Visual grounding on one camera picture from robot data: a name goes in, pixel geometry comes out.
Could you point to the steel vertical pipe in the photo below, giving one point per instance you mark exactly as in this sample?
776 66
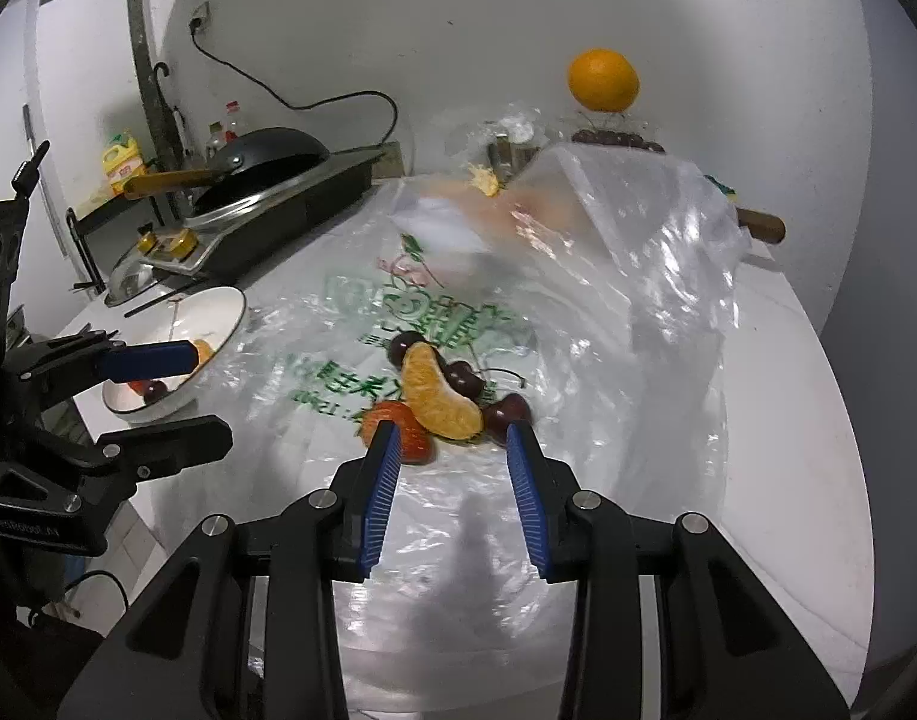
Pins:
145 52

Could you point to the whole orange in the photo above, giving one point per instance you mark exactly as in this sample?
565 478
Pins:
603 80

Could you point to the single orange segment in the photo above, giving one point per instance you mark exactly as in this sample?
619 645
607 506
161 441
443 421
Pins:
440 397

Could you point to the clear bag with steel cups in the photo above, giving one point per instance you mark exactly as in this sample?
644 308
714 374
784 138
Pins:
515 131

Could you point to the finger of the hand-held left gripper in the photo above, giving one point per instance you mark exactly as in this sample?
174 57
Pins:
173 442
151 360

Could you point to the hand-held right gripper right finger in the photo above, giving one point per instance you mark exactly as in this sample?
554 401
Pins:
526 495

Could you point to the black umbrella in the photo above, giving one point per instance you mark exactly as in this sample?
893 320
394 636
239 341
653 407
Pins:
175 127

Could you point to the black kitchen rack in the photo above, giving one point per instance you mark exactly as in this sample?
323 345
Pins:
128 208

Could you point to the clear printed plastic bag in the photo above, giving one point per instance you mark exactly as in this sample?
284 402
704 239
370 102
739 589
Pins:
616 390

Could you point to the white wall socket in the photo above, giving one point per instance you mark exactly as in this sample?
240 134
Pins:
200 13

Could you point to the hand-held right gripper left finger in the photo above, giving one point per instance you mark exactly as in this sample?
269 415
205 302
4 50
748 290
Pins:
380 495

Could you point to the silver induction cooker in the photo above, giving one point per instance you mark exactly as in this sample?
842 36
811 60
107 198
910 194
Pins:
278 217

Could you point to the black chopstick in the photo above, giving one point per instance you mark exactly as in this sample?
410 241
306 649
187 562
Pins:
170 298

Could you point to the grey door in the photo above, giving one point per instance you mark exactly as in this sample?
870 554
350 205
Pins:
871 277

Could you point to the yellow dish soap bottle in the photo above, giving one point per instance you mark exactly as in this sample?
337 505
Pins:
125 165

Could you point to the red cap bottle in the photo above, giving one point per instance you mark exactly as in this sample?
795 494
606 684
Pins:
234 124

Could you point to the cluster of orange segments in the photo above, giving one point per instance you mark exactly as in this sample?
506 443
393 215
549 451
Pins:
203 352

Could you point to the white plate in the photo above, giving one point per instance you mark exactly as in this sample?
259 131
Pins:
211 315

